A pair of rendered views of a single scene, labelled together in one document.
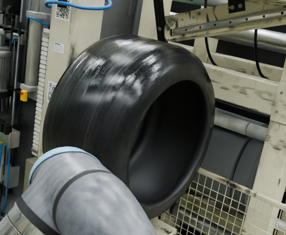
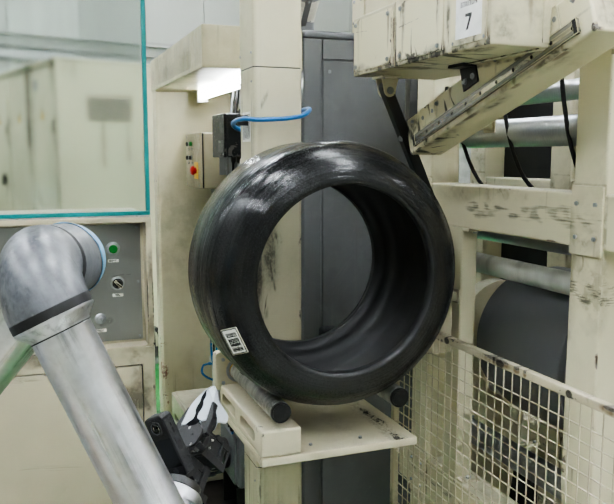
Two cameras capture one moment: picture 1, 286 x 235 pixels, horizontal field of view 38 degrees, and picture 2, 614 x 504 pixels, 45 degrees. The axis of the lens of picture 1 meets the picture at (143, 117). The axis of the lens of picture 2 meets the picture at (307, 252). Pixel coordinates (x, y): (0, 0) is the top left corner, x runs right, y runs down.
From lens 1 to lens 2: 88 cm
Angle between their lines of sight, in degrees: 33
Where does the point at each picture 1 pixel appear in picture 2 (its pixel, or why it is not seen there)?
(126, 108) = (243, 219)
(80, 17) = (262, 134)
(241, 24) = (477, 103)
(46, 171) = not seen: hidden behind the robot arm
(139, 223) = (43, 258)
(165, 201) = (357, 371)
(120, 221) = (23, 254)
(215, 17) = (452, 103)
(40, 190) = not seen: hidden behind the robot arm
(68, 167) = not seen: hidden behind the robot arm
